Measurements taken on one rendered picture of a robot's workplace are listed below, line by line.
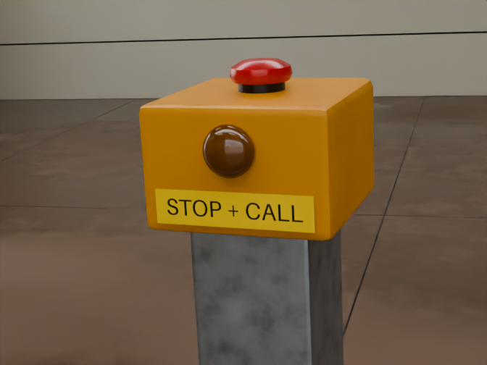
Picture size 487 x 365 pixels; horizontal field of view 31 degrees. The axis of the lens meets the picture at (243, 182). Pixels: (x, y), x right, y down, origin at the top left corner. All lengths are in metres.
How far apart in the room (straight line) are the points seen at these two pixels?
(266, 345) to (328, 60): 6.74
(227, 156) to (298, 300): 0.11
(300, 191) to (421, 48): 6.69
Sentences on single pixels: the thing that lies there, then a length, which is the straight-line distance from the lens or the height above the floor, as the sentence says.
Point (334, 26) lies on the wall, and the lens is 7.24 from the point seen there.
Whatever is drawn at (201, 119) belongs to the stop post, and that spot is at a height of 1.07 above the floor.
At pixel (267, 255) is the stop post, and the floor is 0.98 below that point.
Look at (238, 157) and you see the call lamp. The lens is 0.50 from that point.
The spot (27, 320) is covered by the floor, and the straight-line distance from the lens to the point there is 3.12.
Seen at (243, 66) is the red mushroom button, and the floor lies 1.10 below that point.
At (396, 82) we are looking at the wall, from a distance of 7.24.
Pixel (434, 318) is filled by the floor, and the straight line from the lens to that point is 2.95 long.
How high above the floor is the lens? 1.16
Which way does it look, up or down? 14 degrees down
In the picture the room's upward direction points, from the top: 3 degrees counter-clockwise
